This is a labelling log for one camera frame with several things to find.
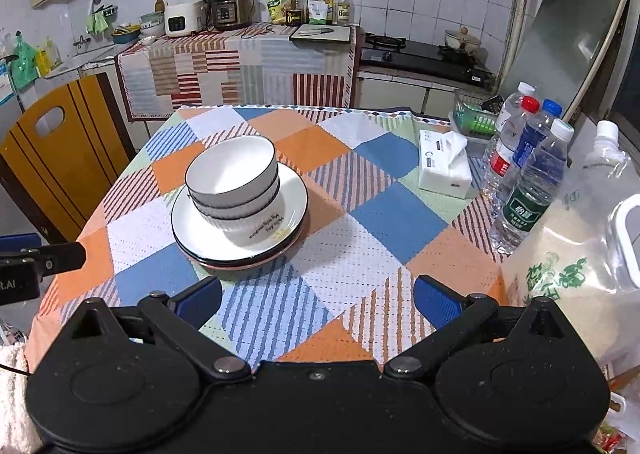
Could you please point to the rice bag with green print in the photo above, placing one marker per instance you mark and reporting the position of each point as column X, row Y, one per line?
column 560, row 274

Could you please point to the clear pouch with white cap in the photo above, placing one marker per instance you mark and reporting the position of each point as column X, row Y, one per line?
column 605, row 153

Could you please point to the dark pressure cooker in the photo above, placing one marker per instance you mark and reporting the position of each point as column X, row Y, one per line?
column 231, row 8

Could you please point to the red label water bottle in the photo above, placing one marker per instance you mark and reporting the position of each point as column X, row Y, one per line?
column 502, row 163

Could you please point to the bowl with yellow food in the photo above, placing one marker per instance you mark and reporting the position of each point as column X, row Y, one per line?
column 125, row 33

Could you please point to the white tissue pack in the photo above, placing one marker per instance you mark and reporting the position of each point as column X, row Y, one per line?
column 445, row 166

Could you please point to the pink rimmed plate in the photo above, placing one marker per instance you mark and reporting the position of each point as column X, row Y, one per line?
column 235, row 268

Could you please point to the green plastic basket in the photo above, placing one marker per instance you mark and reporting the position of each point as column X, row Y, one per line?
column 472, row 117

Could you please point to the person's fluffy white sleeved forearm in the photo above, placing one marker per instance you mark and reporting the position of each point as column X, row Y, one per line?
column 12, row 399

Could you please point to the green label water bottle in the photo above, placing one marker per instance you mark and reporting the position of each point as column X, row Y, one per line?
column 525, row 209

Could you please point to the yellow detergent bottle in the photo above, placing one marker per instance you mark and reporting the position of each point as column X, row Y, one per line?
column 50, row 53

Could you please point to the stacked white bowls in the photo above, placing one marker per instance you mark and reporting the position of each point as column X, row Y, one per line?
column 151, row 23

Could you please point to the white bowl with dark rim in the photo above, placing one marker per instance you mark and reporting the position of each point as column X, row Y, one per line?
column 225, row 168
column 272, row 196

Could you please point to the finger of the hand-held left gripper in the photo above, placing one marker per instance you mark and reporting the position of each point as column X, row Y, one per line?
column 65, row 258

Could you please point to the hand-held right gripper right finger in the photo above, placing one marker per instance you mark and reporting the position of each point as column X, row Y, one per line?
column 437, row 305

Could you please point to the white rice cooker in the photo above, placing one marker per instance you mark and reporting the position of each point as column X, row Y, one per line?
column 181, row 19

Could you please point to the white ribbed bowl with print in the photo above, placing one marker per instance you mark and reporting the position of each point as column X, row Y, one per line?
column 255, row 231

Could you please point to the white cutting board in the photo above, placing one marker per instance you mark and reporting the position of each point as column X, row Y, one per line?
column 322, row 32

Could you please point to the green hanging cloth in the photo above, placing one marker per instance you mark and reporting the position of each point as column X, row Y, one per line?
column 97, row 22

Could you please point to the cooking oil bottle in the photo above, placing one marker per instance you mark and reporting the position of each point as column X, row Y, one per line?
column 327, row 3
column 314, row 3
column 344, row 6
column 296, row 3

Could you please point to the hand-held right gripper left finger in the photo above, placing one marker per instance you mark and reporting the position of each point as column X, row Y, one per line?
column 200, row 303

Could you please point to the yellow green seasoning packet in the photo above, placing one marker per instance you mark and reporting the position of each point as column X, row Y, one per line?
column 278, row 8

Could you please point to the green plastic bag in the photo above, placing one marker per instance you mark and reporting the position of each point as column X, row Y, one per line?
column 24, row 63

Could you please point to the patchwork tablecloth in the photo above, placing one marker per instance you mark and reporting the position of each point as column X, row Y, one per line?
column 380, row 224

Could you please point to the clear water bottle white cap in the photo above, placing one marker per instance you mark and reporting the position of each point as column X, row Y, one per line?
column 515, row 106

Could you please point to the kitchen knife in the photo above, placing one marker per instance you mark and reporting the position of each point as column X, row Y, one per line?
column 317, row 31

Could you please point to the cream pot with lid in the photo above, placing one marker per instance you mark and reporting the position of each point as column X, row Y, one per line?
column 462, row 41

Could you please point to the black gas stove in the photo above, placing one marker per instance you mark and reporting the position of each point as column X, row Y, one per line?
column 425, row 61

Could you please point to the blue label water bottle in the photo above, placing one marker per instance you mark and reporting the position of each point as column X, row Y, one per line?
column 527, row 143

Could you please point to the yellow wooden chair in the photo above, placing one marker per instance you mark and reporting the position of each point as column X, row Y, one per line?
column 60, row 158

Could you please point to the white plate with sun print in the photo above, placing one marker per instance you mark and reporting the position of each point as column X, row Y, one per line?
column 200, row 234

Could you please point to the striped patchwork counter cloth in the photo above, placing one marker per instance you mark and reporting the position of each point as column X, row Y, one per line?
column 250, row 68

